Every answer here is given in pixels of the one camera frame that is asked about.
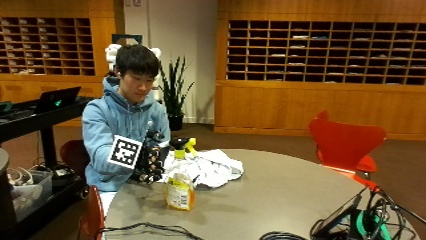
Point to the black laptop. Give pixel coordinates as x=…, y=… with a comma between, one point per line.
x=55, y=100

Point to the the person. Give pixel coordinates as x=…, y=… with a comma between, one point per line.
x=116, y=116

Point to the grey storage bin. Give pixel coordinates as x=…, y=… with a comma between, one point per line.
x=28, y=193

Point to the yellow spray bottle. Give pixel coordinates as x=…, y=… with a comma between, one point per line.
x=180, y=186

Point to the wide wooden mail slot cabinet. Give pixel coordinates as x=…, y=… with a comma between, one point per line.
x=320, y=66

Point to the black tripod leg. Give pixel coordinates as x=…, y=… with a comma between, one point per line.
x=397, y=205

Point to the brown chair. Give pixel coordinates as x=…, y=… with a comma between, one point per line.
x=75, y=156

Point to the black cart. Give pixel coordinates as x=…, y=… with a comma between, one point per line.
x=40, y=133

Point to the dark red chair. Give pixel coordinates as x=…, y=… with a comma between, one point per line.
x=92, y=216

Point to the white cloth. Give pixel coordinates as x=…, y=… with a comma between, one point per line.
x=213, y=168

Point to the potted green plant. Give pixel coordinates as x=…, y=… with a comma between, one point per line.
x=173, y=96

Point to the white marker cube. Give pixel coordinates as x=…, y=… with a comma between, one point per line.
x=124, y=151

